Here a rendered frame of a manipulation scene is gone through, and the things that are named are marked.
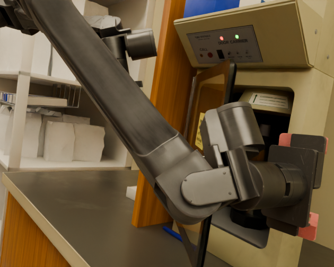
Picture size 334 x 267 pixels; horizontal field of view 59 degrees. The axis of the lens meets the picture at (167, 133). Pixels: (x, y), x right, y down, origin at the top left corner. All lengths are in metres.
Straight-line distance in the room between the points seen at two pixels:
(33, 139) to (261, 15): 1.38
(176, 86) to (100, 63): 0.50
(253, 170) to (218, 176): 0.04
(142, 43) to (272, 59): 0.28
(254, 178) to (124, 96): 0.18
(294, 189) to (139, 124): 0.20
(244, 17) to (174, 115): 0.35
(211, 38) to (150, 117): 0.42
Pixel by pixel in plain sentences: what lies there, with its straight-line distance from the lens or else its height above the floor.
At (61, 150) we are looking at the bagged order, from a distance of 1.69.
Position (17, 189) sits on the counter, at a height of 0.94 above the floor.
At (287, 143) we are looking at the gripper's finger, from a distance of 0.47.
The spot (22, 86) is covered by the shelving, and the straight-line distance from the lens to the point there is 1.47.
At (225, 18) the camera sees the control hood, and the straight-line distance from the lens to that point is 0.68.
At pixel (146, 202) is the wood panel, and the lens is 0.87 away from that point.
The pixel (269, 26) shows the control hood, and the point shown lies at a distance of 0.64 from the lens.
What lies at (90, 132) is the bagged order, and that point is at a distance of 1.77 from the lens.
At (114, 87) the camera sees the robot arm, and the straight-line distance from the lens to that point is 0.37.
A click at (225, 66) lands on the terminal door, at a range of 0.56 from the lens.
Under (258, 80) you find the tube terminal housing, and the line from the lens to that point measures 0.72.
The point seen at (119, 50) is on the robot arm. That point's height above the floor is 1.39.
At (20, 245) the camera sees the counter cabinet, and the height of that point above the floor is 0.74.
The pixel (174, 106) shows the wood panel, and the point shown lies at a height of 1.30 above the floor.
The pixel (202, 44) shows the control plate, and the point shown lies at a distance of 0.76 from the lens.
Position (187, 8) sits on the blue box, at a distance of 0.78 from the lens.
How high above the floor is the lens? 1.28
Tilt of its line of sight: 4 degrees down
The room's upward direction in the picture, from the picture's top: 9 degrees clockwise
